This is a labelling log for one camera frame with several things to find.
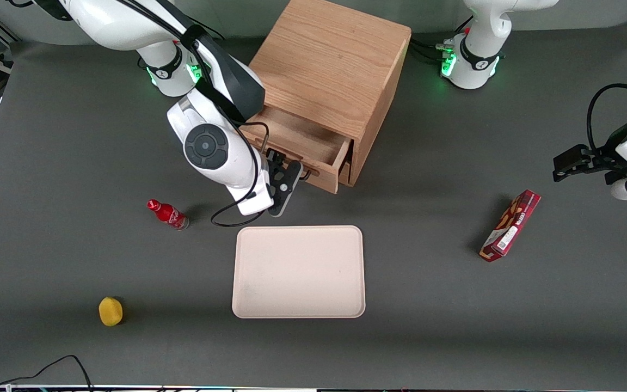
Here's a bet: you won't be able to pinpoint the wooden drawer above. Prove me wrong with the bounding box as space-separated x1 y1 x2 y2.
240 105 354 195

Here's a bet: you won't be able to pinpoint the black arm base cables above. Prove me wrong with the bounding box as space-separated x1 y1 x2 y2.
408 19 459 64
199 21 228 42

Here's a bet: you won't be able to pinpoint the red snack box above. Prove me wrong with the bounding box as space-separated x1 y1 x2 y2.
479 189 542 264

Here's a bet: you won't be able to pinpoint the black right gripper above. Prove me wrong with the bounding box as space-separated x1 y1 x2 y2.
266 149 303 219

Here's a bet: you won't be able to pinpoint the white rectangular plastic tray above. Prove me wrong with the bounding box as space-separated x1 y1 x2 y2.
231 224 367 320

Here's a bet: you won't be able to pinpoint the small red soda bottle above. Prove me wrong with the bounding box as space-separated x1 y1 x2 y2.
146 199 190 231

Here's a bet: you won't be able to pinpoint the yellow round fruit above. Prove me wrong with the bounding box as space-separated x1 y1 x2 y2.
98 296 125 328

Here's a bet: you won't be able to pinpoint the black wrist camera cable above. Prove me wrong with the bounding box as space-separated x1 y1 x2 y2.
210 122 271 228
587 83 627 156

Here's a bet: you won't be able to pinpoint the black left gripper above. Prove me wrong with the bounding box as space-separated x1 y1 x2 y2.
552 142 627 186

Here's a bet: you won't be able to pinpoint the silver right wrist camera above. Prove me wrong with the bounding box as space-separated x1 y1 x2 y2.
236 182 276 217

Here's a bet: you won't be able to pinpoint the wooden drawer cabinet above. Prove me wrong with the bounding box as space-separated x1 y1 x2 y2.
233 0 413 189

